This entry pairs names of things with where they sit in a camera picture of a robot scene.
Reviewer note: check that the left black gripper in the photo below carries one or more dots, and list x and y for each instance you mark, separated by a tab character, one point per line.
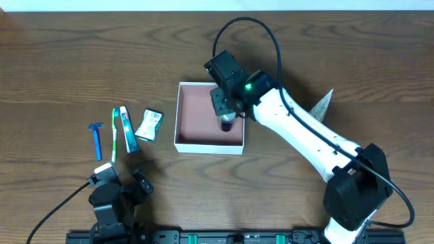
127	184

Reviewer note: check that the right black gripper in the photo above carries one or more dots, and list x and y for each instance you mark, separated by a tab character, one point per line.
220	102

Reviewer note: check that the clear spray bottle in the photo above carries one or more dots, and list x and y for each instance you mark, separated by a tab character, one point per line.
226	121

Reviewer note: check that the blue disposable razor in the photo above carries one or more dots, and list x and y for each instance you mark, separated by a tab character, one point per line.
97	145

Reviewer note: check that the white lotion tube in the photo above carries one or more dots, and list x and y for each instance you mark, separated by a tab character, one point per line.
319	110

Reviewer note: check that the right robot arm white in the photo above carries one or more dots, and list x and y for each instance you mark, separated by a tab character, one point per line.
358	179

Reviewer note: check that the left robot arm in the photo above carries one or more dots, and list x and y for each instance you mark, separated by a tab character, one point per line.
114	205

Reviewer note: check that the Colgate toothpaste tube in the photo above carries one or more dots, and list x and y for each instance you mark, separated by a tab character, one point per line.
130	139

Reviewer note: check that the white box with pink interior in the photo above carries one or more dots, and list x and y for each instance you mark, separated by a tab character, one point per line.
197	128

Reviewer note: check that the green white soap packet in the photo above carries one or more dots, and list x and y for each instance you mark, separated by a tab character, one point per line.
149	127

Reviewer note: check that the green toothbrush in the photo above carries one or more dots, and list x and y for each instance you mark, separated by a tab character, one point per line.
115	114

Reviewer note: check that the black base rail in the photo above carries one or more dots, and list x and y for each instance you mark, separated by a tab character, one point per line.
294	237

